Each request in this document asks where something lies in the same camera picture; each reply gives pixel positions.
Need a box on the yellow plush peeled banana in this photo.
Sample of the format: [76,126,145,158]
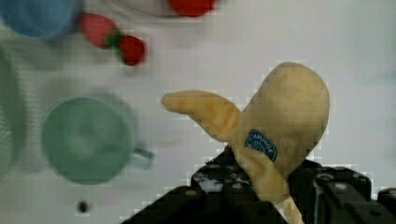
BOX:
[162,62,330,224]

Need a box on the red ketchup bottle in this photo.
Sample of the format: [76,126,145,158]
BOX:
[166,0,218,18]

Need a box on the blue bowl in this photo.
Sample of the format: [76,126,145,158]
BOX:
[0,0,83,40]

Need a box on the green perforated colander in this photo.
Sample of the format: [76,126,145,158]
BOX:
[0,48,26,178]

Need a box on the pink toy strawberry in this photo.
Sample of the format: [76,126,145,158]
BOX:
[79,13,117,49]

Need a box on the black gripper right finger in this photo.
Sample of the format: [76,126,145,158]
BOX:
[289,160,396,224]

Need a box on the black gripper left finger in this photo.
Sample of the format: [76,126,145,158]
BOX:
[121,147,287,224]

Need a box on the green mug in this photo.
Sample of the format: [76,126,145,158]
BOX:
[41,97,154,185]

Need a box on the red toy strawberry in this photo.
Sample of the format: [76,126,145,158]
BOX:
[118,35,146,66]

